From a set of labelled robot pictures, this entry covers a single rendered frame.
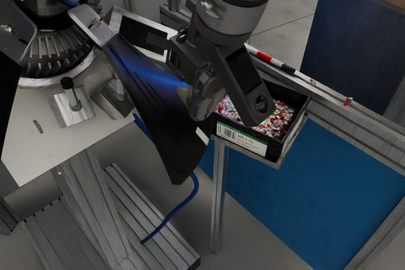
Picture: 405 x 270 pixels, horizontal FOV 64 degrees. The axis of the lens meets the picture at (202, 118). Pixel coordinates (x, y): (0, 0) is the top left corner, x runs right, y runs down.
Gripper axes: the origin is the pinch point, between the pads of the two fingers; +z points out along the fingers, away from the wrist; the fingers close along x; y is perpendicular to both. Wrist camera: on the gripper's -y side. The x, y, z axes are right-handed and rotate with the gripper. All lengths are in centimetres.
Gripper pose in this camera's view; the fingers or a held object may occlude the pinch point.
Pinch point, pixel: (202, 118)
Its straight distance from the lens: 53.6
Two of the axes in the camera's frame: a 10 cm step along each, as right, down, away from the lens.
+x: -7.3, 4.8, -4.9
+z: -2.1, 5.2, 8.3
